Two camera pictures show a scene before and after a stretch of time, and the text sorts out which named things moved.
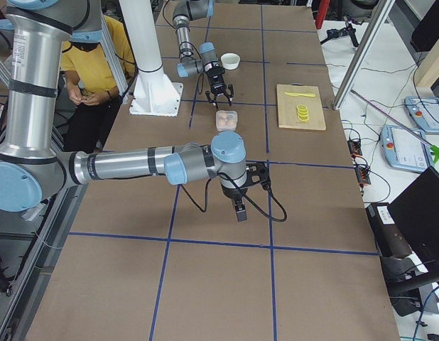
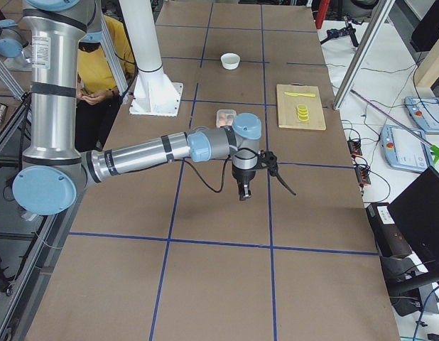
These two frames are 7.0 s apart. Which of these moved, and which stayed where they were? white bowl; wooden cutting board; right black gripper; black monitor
Moved: right black gripper
Stayed: black monitor; wooden cutting board; white bowl
